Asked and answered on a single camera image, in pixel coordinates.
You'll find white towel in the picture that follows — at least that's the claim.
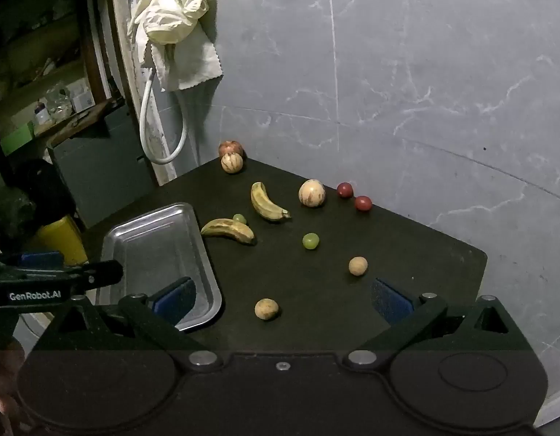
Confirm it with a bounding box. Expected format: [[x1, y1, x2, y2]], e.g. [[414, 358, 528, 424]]
[[144, 23, 225, 92]]

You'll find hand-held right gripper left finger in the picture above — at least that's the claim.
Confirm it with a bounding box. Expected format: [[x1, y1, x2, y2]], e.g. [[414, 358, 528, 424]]
[[32, 276, 221, 368]]

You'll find large striped melon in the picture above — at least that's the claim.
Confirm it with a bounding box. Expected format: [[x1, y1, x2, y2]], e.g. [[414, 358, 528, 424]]
[[299, 179, 327, 209]]

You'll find white box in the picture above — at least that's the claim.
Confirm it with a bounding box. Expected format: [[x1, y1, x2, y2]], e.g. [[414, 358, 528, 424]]
[[71, 82, 93, 112]]

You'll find glass jar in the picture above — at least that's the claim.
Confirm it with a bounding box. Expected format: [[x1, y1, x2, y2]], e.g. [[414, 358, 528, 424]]
[[48, 88, 74, 116]]

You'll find green box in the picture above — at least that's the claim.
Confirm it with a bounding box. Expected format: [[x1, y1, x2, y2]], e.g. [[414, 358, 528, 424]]
[[0, 122, 35, 155]]

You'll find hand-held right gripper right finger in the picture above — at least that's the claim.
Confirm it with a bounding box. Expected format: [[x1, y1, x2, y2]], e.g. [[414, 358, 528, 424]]
[[344, 277, 531, 368]]

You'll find cream crumpled cloth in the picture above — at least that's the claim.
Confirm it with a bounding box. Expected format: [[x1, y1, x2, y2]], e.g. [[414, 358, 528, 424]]
[[128, 0, 216, 62]]

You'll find wooden shelf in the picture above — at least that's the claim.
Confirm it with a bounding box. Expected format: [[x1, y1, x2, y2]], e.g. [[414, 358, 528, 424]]
[[0, 0, 126, 160]]

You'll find yellow banana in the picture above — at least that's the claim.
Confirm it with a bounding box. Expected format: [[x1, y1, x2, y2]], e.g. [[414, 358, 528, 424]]
[[250, 182, 292, 223], [200, 218, 257, 246]]

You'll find person's left hand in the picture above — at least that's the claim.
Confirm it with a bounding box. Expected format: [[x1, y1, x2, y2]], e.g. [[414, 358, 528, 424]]
[[0, 340, 28, 427]]

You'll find white hose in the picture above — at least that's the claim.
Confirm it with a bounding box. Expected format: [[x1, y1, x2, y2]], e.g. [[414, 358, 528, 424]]
[[140, 68, 188, 165]]

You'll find black bag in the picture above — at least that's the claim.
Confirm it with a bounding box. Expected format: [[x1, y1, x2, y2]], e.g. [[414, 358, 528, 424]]
[[7, 159, 76, 228]]

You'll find grey cabinet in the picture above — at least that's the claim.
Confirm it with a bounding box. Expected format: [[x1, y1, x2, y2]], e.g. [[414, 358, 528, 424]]
[[47, 100, 158, 228]]

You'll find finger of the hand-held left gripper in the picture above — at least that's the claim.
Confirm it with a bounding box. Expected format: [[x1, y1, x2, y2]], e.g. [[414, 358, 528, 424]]
[[0, 251, 65, 271], [62, 260, 124, 288]]

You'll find metal tray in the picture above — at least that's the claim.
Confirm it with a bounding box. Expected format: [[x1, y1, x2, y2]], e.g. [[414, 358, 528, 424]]
[[99, 203, 223, 332]]

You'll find red apple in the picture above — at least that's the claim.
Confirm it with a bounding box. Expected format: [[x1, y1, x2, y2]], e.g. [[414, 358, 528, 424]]
[[218, 140, 245, 160]]

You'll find white door frame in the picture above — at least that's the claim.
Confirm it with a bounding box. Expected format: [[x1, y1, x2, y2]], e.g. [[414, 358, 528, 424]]
[[108, 0, 178, 187]]

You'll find yellow container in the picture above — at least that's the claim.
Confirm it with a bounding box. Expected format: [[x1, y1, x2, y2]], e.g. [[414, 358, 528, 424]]
[[35, 215, 89, 266]]

